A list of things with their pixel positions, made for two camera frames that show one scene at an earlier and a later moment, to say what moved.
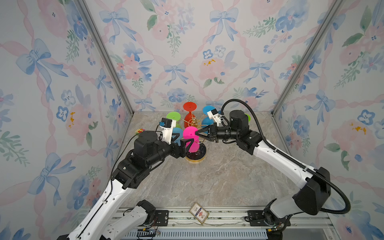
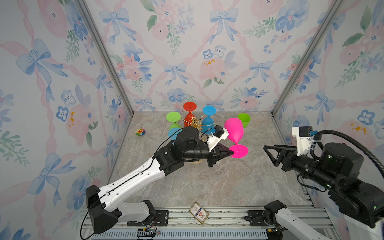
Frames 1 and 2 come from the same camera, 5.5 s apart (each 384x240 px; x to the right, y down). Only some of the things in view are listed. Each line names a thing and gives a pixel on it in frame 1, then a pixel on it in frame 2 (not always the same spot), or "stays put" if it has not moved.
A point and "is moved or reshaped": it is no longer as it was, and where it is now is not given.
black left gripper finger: x=174 y=139 → x=222 y=147
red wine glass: x=190 y=107 stays put
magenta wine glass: x=189 y=132 is moved or reshaped
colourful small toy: x=139 y=131 stays put
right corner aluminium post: x=334 y=9 stays put
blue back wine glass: x=207 y=120 stays put
